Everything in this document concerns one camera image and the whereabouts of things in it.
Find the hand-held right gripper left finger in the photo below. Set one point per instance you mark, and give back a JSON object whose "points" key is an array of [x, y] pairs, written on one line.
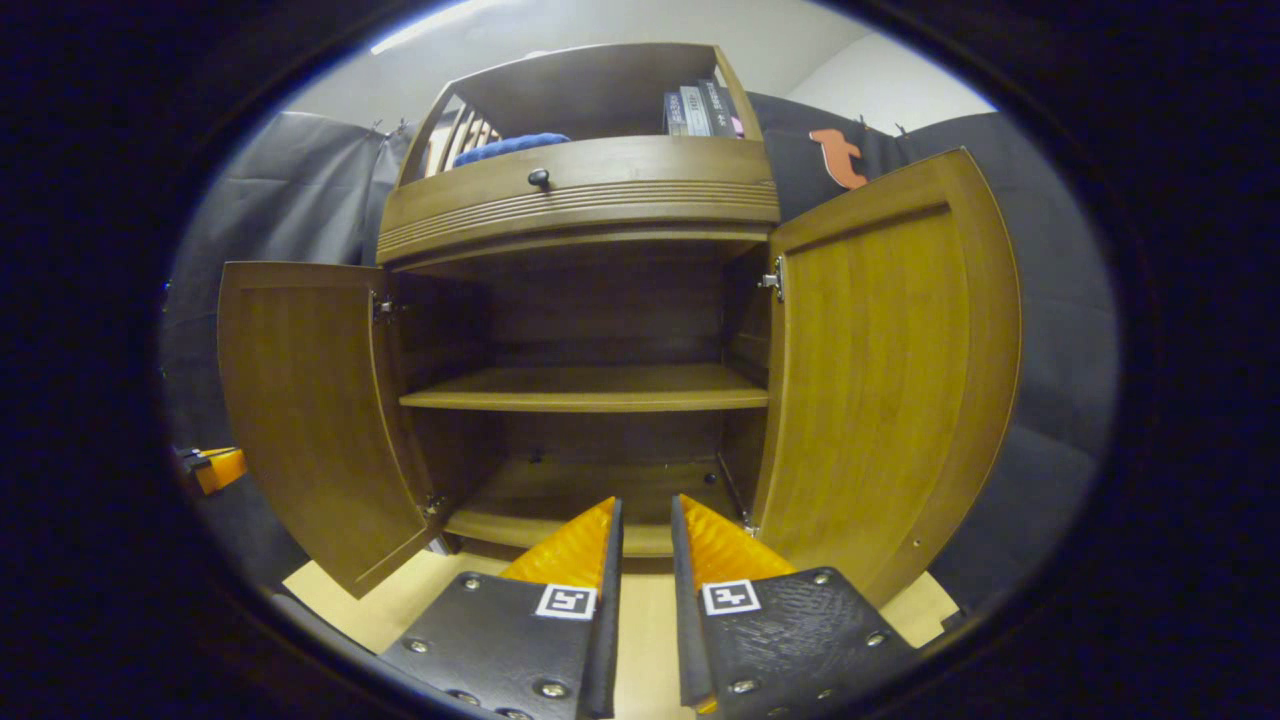
{"points": [[600, 620]]}

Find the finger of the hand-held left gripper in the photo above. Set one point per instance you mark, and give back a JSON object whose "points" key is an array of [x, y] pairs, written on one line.
{"points": [[220, 468]]}

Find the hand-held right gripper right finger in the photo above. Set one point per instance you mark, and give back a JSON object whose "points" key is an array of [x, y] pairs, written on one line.
{"points": [[687, 620]]}

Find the wooden double-door shoe cabinet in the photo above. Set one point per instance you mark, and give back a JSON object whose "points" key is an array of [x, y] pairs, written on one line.
{"points": [[600, 320]]}

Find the metal door hinge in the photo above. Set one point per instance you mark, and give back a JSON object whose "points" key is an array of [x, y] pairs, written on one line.
{"points": [[384, 307], [773, 280]]}

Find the wooden cabinet shelf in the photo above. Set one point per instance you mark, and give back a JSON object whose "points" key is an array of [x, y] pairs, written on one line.
{"points": [[590, 388]]}

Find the wooden cabinet drawer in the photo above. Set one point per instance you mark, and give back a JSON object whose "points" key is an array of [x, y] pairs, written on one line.
{"points": [[650, 185]]}

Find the black backdrop cloth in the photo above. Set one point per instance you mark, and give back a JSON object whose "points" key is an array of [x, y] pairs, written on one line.
{"points": [[290, 190], [1060, 350]]}

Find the round black drawer knob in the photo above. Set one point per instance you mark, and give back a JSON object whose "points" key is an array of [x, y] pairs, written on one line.
{"points": [[539, 178]]}

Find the blue folded towel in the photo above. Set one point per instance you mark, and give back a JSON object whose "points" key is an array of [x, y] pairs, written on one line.
{"points": [[510, 147]]}

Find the blue book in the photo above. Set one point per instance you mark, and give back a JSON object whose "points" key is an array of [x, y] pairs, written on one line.
{"points": [[674, 115]]}

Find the grey book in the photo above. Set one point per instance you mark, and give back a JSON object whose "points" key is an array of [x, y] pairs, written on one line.
{"points": [[696, 112]]}

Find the black book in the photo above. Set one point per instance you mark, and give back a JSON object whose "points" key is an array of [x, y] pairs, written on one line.
{"points": [[718, 108]]}

